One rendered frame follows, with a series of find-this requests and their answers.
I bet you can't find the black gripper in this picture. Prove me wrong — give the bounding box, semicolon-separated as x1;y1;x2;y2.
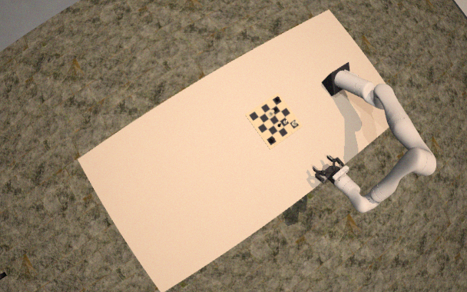
313;155;344;184

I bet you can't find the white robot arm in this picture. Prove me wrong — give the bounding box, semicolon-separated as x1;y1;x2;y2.
333;70;436;213

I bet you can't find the black and cream chessboard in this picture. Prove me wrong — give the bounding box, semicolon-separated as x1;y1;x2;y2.
245;93;302;149

